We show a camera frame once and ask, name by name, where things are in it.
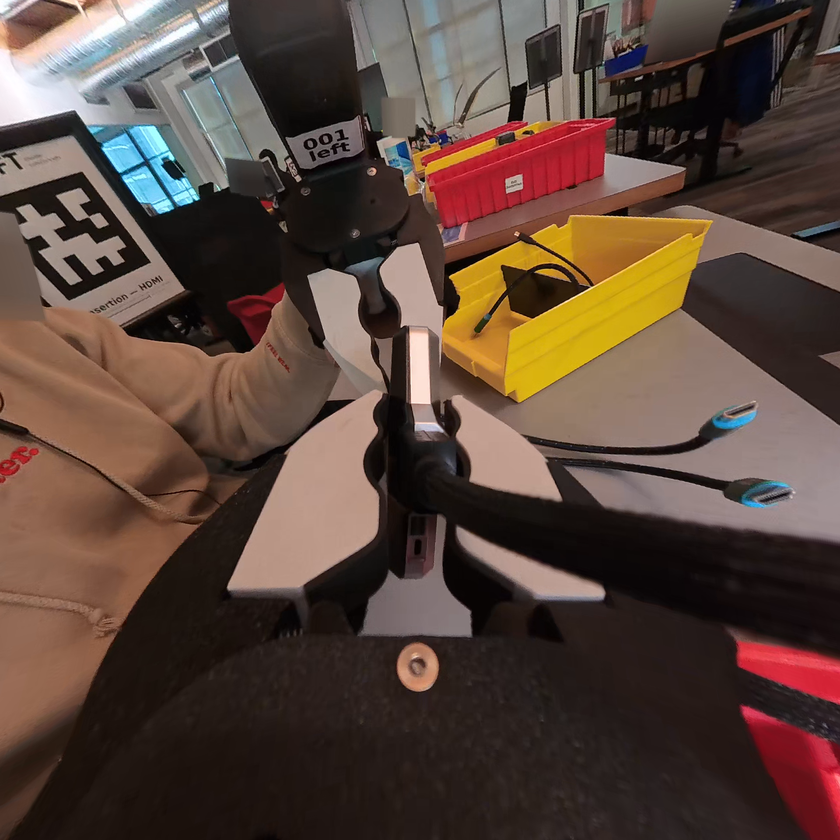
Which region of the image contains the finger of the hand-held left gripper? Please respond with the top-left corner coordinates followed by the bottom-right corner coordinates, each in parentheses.
top-left (377, 200), bottom-right (448, 329)
top-left (281, 239), bottom-right (385, 395)

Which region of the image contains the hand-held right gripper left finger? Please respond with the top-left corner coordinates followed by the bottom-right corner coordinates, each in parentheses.
top-left (226, 390), bottom-right (398, 634)

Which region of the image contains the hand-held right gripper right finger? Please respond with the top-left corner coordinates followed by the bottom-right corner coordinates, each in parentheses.
top-left (436, 394), bottom-right (608, 634)

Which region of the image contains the grey USB hub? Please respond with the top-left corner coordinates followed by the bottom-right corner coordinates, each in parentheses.
top-left (387, 325), bottom-right (460, 580)

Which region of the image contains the thick black braided HDMI cable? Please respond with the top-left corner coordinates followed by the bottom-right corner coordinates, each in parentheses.
top-left (397, 427), bottom-right (840, 746)

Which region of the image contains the yellow plastic bin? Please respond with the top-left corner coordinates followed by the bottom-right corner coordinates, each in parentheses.
top-left (410, 121), bottom-right (572, 178)
top-left (441, 215), bottom-right (714, 403)

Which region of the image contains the black blue-flecked HDMI cable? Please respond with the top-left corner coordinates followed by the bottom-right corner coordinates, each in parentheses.
top-left (551, 456), bottom-right (795, 509)
top-left (525, 400), bottom-right (759, 457)

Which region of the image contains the red cloth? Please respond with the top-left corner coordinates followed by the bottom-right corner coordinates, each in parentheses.
top-left (226, 292), bottom-right (286, 345)

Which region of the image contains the black divider plate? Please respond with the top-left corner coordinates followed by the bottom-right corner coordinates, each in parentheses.
top-left (502, 262), bottom-right (595, 317)

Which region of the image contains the person's beige hoodie torso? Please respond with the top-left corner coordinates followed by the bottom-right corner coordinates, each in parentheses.
top-left (0, 308), bottom-right (296, 815)

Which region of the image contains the black panel on pole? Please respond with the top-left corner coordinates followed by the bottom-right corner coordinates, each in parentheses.
top-left (524, 25), bottom-right (564, 91)
top-left (573, 3), bottom-right (613, 74)

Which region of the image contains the black framed marker sign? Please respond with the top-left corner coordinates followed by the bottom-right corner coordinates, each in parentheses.
top-left (0, 110), bottom-right (191, 329)

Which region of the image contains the dark desk with wooden edge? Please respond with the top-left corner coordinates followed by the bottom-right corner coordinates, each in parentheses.
top-left (598, 5), bottom-right (815, 181)

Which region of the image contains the thin black teal-tipped cable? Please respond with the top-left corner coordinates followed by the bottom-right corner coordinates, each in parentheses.
top-left (472, 231), bottom-right (595, 337)

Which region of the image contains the silver air duct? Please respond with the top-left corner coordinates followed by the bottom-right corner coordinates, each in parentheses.
top-left (13, 0), bottom-right (231, 93)

